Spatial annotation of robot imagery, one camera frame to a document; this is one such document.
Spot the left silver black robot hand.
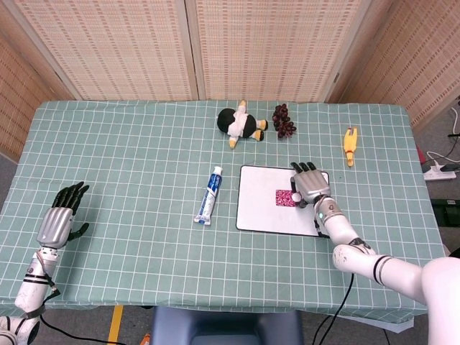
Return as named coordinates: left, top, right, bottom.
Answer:
left=37, top=181, right=90, bottom=249

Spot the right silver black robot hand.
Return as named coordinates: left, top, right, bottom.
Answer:
left=290, top=161, right=332, bottom=209

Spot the pink patterned cube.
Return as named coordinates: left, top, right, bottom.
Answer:
left=275, top=189, right=295, bottom=208

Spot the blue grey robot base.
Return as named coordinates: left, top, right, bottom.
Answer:
left=150, top=305, right=305, bottom=345

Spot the yellow rubber chicken toy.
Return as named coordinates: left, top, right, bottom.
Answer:
left=342, top=126, right=359, bottom=167

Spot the white board with black rim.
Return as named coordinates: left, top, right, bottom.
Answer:
left=235, top=165, right=330, bottom=238

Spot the dark red grape bunch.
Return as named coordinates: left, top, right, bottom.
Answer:
left=272, top=103, right=298, bottom=139

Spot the black white penguin plush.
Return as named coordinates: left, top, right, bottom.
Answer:
left=216, top=99, right=270, bottom=150

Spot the green checked tablecloth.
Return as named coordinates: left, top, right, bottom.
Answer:
left=0, top=99, right=454, bottom=326

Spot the blue white toothpaste tube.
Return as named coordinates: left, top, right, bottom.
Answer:
left=193, top=165, right=224, bottom=226

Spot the yellow floor tape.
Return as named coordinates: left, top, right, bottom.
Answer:
left=107, top=304, right=125, bottom=345

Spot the white power strip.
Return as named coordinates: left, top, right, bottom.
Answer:
left=423, top=165, right=456, bottom=181

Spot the black floor box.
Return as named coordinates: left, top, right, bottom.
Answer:
left=431, top=198, right=460, bottom=226

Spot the bamboo folding screen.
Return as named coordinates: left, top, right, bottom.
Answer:
left=0, top=0, right=460, bottom=162

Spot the black floor cable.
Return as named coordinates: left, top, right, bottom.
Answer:
left=37, top=314, right=119, bottom=345
left=311, top=272, right=355, bottom=345

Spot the white power cable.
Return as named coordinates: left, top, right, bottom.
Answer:
left=426, top=149, right=454, bottom=170

